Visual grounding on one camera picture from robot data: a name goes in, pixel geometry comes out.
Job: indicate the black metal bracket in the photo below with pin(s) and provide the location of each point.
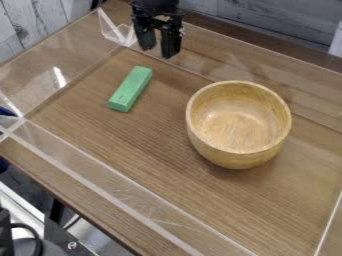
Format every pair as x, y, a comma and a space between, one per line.
59, 243

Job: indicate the green rectangular block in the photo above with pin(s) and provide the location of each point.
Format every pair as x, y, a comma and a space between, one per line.
130, 89

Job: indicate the light wooden bowl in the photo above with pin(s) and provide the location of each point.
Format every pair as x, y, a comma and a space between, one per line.
238, 123

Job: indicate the clear acrylic tray wall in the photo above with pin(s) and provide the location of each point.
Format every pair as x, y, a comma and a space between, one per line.
124, 168

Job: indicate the blue object at edge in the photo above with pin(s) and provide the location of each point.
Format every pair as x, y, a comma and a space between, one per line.
7, 112

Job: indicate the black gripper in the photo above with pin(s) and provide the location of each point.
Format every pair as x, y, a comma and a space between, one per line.
158, 14

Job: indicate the black table leg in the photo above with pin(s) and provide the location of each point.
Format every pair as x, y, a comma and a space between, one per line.
56, 211

